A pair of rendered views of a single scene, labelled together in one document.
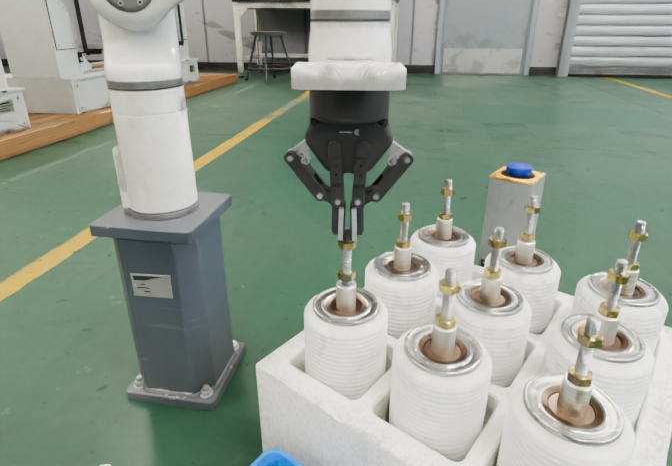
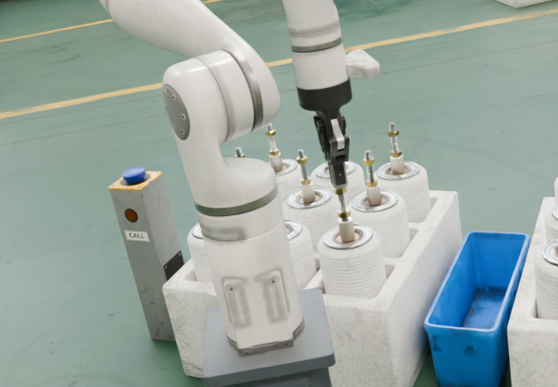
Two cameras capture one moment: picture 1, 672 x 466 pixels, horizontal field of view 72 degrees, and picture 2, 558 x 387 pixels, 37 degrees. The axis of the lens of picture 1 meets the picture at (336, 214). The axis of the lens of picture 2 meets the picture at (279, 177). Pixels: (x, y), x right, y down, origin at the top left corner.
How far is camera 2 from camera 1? 1.31 m
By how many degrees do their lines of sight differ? 89
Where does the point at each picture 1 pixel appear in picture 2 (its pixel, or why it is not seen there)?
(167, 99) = not seen: hidden behind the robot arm
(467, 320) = (334, 205)
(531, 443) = (420, 183)
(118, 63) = (264, 169)
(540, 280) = not seen: hidden behind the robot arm
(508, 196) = (156, 194)
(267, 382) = (392, 311)
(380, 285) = (305, 239)
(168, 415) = not seen: outside the picture
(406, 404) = (403, 229)
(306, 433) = (408, 311)
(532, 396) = (398, 177)
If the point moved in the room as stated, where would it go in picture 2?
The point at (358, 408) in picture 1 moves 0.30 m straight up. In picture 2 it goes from (401, 261) to (375, 77)
